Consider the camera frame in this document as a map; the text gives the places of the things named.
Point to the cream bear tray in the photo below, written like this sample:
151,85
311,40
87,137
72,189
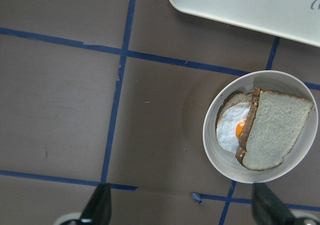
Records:
297,20

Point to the fried egg toy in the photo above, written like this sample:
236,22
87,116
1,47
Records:
230,126

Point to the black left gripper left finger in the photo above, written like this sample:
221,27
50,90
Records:
98,210

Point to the bread slice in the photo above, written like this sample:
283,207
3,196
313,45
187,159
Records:
273,125
233,99

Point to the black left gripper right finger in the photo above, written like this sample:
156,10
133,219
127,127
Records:
267,208

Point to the beige round plate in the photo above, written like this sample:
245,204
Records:
225,162

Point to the bread slice on plate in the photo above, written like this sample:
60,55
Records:
233,99

